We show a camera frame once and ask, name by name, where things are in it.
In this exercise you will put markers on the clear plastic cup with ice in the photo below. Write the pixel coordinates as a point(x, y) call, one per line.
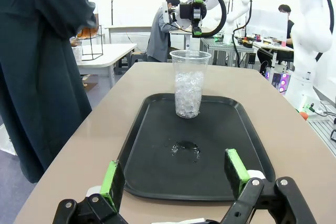
point(189, 90)

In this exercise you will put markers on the white long background table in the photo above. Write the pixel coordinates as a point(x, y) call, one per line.
point(126, 28)

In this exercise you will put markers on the aluminium frame workbench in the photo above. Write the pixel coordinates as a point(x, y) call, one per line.
point(220, 48)

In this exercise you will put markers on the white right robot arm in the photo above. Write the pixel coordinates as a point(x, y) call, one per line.
point(307, 37)

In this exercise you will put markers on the white side table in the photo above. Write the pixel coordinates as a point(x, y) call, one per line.
point(110, 53)

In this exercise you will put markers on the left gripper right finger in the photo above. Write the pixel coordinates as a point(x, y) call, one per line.
point(236, 171)

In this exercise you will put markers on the seated person in black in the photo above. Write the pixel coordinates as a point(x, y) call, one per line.
point(288, 27)

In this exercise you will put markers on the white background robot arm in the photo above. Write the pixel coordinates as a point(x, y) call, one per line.
point(231, 19)

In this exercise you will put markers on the black plastic serving tray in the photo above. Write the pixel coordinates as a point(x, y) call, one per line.
point(162, 171)

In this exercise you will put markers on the person in dark shirt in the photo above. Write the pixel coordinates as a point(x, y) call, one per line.
point(39, 77)

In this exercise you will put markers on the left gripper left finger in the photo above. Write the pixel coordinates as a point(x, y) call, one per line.
point(110, 187)

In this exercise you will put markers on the white desk partition panel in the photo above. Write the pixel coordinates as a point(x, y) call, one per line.
point(267, 22)

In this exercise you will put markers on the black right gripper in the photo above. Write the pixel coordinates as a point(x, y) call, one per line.
point(187, 11)

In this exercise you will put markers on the man in grey jacket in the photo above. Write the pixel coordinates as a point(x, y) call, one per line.
point(157, 37)

